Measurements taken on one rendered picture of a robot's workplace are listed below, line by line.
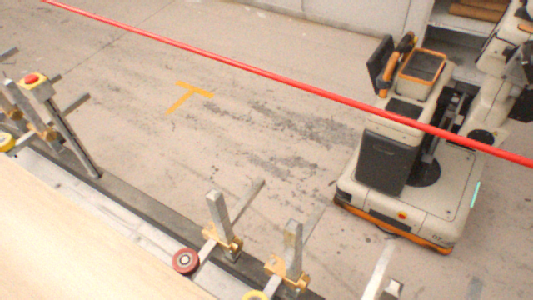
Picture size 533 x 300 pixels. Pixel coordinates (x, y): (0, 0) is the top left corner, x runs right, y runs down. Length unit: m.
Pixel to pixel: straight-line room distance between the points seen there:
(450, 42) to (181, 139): 2.32
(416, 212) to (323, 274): 0.58
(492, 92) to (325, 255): 1.14
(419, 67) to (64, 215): 1.52
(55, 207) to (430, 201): 1.70
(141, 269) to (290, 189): 1.35
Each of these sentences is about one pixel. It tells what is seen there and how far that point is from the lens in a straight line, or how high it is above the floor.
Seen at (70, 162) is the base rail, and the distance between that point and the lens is 1.87.
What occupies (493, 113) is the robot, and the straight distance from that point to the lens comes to 1.70.
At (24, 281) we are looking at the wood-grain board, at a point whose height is 0.90.
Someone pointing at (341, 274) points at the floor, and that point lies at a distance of 2.08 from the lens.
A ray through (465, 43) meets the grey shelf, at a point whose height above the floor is 0.15.
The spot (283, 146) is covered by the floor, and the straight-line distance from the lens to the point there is 2.55.
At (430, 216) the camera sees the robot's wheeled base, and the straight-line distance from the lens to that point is 2.02.
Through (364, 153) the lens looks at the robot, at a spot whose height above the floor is 0.54.
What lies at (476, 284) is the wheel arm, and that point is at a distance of 1.26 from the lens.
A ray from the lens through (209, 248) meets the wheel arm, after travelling 1.23.
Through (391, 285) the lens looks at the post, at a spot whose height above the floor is 1.12.
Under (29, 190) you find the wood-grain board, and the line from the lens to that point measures 1.55.
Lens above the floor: 1.92
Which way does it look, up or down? 49 degrees down
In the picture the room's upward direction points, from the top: 6 degrees counter-clockwise
